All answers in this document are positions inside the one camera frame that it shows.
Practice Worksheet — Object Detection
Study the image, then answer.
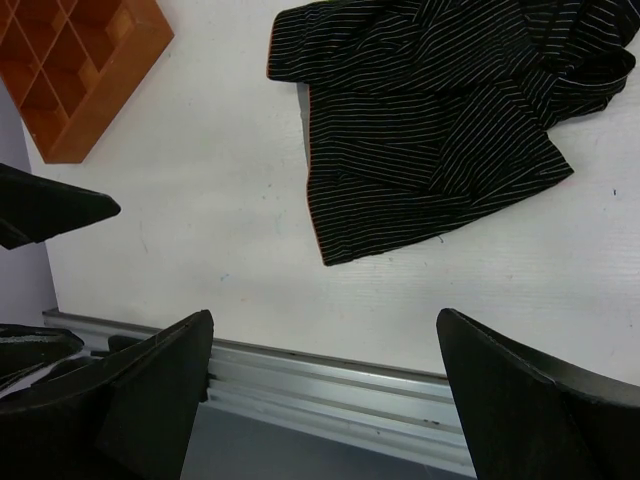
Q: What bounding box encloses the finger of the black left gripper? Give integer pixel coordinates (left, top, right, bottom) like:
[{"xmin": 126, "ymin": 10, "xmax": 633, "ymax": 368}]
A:
[{"xmin": 1, "ymin": 164, "xmax": 121, "ymax": 249}]

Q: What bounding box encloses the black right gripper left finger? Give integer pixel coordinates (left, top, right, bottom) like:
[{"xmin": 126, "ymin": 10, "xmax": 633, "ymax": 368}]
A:
[{"xmin": 1, "ymin": 310, "xmax": 214, "ymax": 479}]

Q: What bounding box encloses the aluminium front rail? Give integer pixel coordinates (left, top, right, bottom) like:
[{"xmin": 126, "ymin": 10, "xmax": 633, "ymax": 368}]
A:
[{"xmin": 42, "ymin": 309, "xmax": 476, "ymax": 479}]

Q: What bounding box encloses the orange compartment tray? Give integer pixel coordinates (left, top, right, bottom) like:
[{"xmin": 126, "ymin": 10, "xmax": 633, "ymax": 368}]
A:
[{"xmin": 1, "ymin": 0, "xmax": 174, "ymax": 164}]

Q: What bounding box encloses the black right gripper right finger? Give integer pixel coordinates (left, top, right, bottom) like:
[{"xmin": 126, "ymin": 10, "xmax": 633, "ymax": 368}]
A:
[{"xmin": 436, "ymin": 309, "xmax": 639, "ymax": 479}]

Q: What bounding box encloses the black striped underwear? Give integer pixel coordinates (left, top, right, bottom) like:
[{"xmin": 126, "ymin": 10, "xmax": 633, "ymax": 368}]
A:
[{"xmin": 267, "ymin": 0, "xmax": 639, "ymax": 266}]

